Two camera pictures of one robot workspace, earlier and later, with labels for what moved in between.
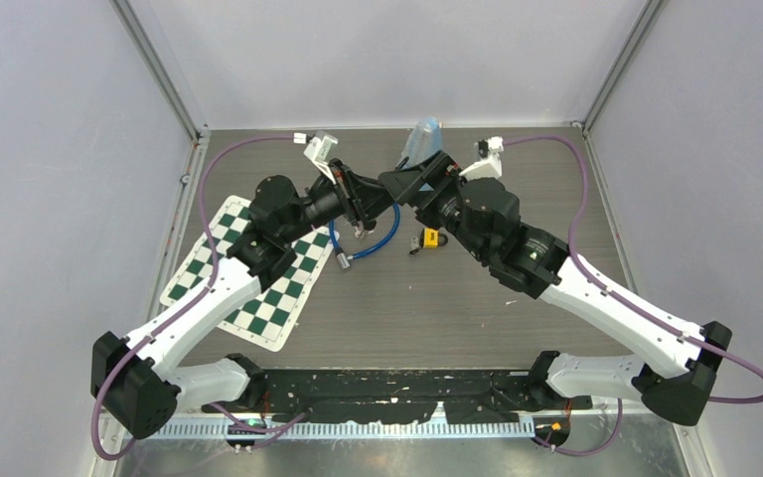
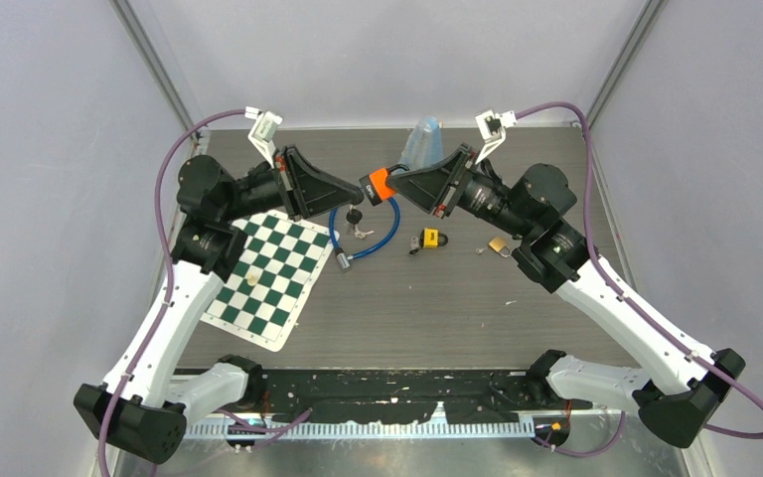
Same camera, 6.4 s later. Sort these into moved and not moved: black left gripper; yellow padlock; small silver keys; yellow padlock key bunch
Moved: black left gripper
Not moved: yellow padlock key bunch; yellow padlock; small silver keys
